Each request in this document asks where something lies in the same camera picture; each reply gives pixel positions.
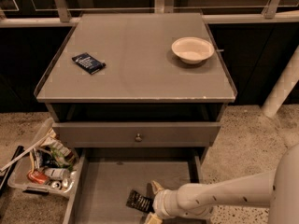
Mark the clear plastic bin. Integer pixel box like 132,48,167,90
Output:
8,119,78,198

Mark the grey top drawer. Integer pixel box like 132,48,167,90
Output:
52,122,221,147

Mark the blue snack bar wrapper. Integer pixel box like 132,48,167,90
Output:
72,52,106,75

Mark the white can in bin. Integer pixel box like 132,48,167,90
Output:
44,168,70,180

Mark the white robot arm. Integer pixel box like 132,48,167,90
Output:
144,145,299,224

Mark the round metal drawer knob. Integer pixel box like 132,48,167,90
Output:
135,133,143,142

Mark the white paper bowl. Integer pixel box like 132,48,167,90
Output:
171,37,215,64

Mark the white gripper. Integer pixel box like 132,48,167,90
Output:
144,180,181,224

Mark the orange snack packet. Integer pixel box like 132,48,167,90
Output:
27,170,49,185

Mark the black rxbar chocolate wrapper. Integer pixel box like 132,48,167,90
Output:
126,189,154,213

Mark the green white snack bag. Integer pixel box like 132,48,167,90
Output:
44,137,75,168

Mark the white diagonal post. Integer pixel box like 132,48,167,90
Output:
262,46,299,118

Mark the grey drawer cabinet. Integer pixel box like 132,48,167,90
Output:
34,12,238,156

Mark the open grey middle drawer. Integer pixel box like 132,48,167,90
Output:
63,147,202,224

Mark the metal window railing frame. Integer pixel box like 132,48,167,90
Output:
0,0,299,27

